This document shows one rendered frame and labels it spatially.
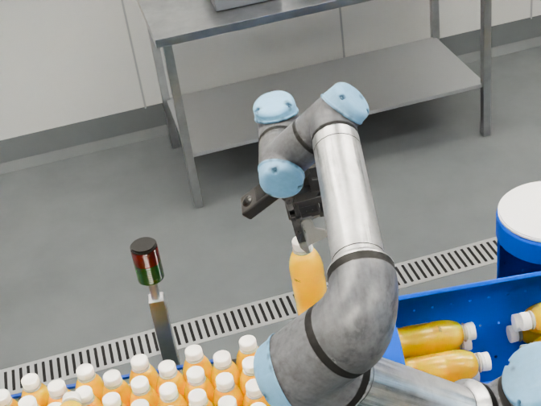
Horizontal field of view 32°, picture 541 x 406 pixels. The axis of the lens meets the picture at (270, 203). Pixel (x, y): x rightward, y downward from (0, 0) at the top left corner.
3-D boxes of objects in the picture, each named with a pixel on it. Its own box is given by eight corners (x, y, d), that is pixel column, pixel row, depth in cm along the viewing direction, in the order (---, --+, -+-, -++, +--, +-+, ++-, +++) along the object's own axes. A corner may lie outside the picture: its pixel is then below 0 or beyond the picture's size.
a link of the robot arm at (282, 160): (292, 148, 152) (290, 105, 160) (247, 188, 158) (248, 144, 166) (328, 171, 156) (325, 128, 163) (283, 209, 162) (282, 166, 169)
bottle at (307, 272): (310, 300, 204) (297, 230, 194) (337, 309, 200) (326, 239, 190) (291, 320, 200) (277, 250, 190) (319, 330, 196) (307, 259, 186)
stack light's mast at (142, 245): (169, 303, 228) (156, 250, 219) (142, 308, 228) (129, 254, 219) (168, 287, 234) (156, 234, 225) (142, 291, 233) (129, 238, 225)
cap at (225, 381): (231, 374, 208) (229, 368, 207) (236, 386, 205) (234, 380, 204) (214, 379, 208) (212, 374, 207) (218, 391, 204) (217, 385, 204)
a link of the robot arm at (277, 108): (249, 122, 162) (249, 90, 168) (265, 168, 170) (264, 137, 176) (295, 113, 161) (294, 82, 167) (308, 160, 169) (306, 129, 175)
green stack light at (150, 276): (164, 283, 225) (161, 267, 222) (138, 287, 225) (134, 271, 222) (163, 267, 230) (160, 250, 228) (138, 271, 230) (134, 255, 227)
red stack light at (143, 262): (160, 267, 222) (158, 253, 220) (134, 271, 222) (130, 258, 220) (160, 250, 227) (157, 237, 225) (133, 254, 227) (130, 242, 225)
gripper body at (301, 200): (332, 217, 181) (320, 171, 172) (288, 229, 181) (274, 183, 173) (326, 191, 186) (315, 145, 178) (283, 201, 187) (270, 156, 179)
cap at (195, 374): (196, 367, 211) (194, 362, 210) (208, 374, 209) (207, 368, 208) (183, 378, 209) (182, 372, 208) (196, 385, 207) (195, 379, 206)
